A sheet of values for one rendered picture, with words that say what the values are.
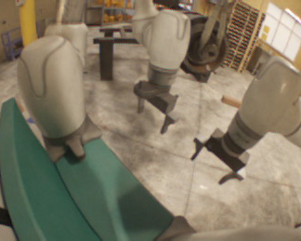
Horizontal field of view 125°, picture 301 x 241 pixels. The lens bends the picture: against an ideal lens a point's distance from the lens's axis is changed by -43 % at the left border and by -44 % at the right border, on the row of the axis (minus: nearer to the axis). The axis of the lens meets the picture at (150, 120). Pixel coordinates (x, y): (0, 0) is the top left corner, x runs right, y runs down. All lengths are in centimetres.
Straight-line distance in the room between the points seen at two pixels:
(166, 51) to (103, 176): 34
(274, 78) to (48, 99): 41
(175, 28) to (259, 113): 25
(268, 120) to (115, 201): 36
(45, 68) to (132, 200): 32
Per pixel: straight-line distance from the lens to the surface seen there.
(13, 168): 17
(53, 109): 30
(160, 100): 43
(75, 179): 36
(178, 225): 32
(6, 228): 23
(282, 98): 27
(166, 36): 34
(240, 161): 39
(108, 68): 201
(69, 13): 46
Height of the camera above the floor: 105
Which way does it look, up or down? 45 degrees down
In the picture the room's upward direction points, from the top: 12 degrees clockwise
